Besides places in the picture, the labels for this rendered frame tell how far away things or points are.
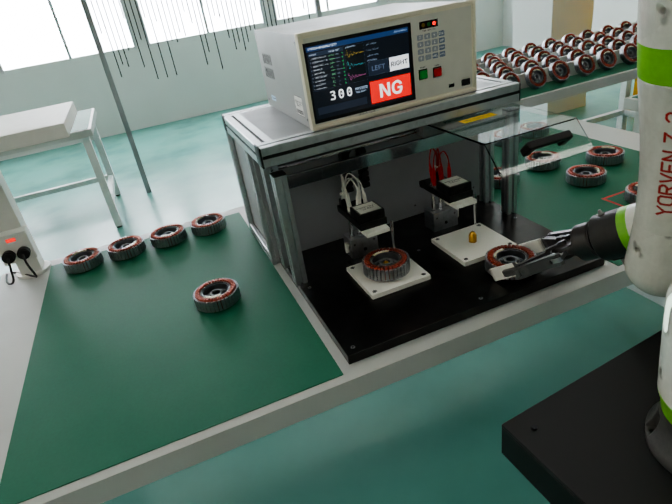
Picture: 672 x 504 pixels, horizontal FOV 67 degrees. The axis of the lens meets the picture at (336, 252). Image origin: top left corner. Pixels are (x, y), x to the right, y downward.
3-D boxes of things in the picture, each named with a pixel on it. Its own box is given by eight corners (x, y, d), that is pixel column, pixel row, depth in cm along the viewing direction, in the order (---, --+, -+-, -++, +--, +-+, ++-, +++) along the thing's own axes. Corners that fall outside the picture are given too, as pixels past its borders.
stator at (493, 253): (545, 263, 116) (545, 249, 115) (522, 287, 110) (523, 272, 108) (499, 252, 124) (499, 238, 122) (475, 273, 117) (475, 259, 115)
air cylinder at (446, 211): (458, 224, 140) (457, 206, 137) (434, 232, 138) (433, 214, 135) (448, 218, 144) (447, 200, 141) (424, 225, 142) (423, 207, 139)
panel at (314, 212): (482, 193, 155) (481, 93, 141) (276, 259, 138) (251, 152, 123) (479, 192, 156) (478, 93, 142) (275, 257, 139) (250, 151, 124)
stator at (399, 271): (418, 274, 118) (417, 261, 116) (373, 288, 116) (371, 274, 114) (398, 254, 128) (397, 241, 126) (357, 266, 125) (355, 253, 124)
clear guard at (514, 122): (594, 149, 110) (597, 122, 107) (502, 178, 104) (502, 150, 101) (498, 122, 137) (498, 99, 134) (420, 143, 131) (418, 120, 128)
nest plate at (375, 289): (431, 279, 118) (430, 274, 117) (372, 300, 114) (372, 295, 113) (400, 253, 131) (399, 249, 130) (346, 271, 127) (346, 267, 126)
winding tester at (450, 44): (477, 90, 126) (475, -2, 116) (313, 131, 114) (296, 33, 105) (401, 74, 159) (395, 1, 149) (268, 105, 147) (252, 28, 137)
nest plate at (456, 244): (517, 248, 124) (517, 243, 124) (464, 266, 120) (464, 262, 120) (479, 226, 137) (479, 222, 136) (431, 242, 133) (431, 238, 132)
